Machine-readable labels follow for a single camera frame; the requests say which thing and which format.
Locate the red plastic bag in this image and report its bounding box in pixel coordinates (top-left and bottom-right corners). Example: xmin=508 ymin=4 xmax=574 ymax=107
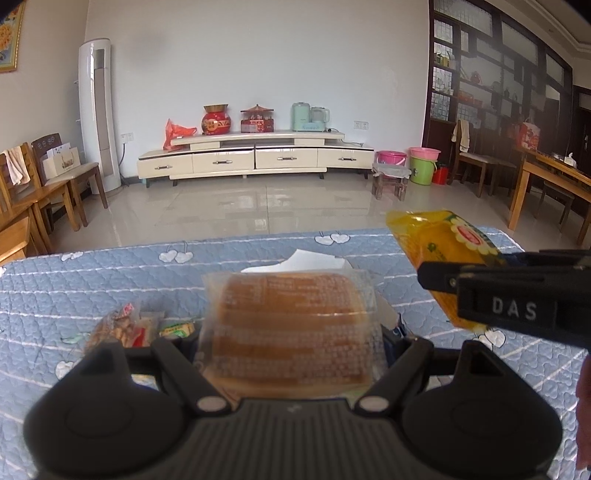
xmin=162 ymin=119 xmax=197 ymax=151

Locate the green label square biscuit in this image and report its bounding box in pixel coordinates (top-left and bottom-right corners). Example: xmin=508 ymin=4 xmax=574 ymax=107
xmin=158 ymin=322 xmax=197 ymax=338

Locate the sliced bread clear pack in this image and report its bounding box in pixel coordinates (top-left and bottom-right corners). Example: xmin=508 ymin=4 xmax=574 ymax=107
xmin=193 ymin=269 xmax=387 ymax=404

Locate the framed flower painting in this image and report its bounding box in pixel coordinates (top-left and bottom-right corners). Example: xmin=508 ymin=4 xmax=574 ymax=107
xmin=0 ymin=1 xmax=26 ymax=73

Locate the blue sandwich cookie pack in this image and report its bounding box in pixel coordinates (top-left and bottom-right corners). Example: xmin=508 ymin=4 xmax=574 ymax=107
xmin=392 ymin=315 xmax=409 ymax=339

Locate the white wafer red label pack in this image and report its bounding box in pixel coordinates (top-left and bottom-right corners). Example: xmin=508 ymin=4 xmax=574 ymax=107
xmin=132 ymin=311 xmax=165 ymax=348

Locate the white paper gift bag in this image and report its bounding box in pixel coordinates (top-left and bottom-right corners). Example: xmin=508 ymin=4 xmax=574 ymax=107
xmin=42 ymin=143 xmax=81 ymax=180

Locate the yellow orange jelly pack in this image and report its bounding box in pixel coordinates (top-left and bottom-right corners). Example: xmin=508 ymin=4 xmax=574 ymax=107
xmin=385 ymin=209 xmax=507 ymax=333

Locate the mint green kitchen appliance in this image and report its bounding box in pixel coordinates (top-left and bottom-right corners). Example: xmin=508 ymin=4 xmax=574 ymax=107
xmin=290 ymin=102 xmax=331 ymax=132

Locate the white cardboard tray box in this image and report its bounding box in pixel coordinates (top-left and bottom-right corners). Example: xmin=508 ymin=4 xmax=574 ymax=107
xmin=242 ymin=249 xmax=401 ymax=332

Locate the dark chair with bag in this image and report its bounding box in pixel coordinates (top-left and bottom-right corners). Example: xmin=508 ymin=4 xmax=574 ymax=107
xmin=32 ymin=133 xmax=108 ymax=227

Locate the red round jar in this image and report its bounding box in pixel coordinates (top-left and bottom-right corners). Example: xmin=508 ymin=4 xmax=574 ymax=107
xmin=201 ymin=104 xmax=231 ymax=135

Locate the white standing air conditioner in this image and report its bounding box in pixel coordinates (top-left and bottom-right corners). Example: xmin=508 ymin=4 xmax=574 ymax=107
xmin=77 ymin=38 xmax=121 ymax=192

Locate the cream tv cabinet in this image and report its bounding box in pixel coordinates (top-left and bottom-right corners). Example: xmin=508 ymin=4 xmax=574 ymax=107
xmin=137 ymin=131 xmax=375 ymax=183

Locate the small wooden stool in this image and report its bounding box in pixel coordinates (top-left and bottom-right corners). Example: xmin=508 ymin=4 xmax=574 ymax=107
xmin=372 ymin=162 xmax=412 ymax=201

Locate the green plastic bucket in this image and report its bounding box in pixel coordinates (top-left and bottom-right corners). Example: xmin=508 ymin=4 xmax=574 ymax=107
xmin=409 ymin=147 xmax=441 ymax=186

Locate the wooden dining table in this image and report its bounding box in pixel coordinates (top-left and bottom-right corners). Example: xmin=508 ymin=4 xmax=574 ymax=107
xmin=508 ymin=146 xmax=591 ymax=231

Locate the pink plastic basin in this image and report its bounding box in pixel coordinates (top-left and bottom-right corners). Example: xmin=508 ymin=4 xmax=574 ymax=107
xmin=377 ymin=150 xmax=407 ymax=166

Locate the blue quilted table cover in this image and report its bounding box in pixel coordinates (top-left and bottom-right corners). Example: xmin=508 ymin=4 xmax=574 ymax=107
xmin=0 ymin=225 xmax=591 ymax=480

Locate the red pavilion gift box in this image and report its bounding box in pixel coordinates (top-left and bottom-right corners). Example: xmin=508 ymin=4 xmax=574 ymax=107
xmin=240 ymin=104 xmax=274 ymax=133

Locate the dark chair by shelf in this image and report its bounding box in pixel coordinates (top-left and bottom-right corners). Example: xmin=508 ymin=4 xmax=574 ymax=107
xmin=447 ymin=119 xmax=518 ymax=198

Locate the dark wooden display shelf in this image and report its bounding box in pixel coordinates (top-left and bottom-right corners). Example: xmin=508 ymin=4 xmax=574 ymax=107
xmin=423 ymin=1 xmax=590 ymax=170

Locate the brown cookies clear bag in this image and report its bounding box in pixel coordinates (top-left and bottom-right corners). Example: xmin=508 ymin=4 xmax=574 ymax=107
xmin=84 ymin=302 xmax=140 ymax=354

